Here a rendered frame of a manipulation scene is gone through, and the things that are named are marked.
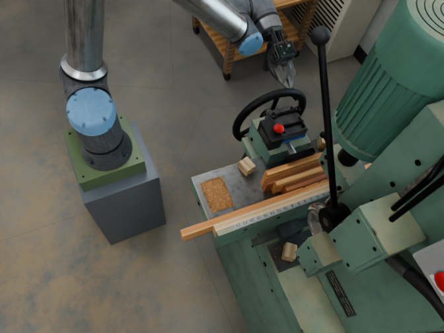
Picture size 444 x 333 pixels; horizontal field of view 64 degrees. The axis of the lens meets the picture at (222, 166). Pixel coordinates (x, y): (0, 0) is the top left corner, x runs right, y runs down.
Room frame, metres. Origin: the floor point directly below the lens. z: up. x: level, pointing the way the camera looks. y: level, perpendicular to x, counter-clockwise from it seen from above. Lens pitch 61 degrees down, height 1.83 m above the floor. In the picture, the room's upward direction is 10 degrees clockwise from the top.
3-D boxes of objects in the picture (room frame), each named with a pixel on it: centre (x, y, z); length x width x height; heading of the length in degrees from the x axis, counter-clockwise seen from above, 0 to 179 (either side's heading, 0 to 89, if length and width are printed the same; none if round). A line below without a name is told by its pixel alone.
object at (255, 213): (0.46, -0.27, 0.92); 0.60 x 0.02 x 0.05; 121
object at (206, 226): (0.45, -0.21, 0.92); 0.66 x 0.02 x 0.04; 121
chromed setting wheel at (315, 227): (0.33, -0.27, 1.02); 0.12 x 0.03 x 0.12; 31
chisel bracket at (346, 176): (0.49, -0.32, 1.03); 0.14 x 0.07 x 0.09; 31
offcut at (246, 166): (0.52, -0.07, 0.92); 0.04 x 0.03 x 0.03; 47
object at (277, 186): (0.51, -0.24, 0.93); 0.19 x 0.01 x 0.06; 121
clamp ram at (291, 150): (0.57, -0.20, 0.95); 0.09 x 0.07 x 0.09; 121
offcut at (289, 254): (0.32, -0.24, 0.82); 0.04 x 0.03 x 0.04; 174
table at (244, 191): (0.57, -0.20, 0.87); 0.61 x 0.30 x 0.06; 121
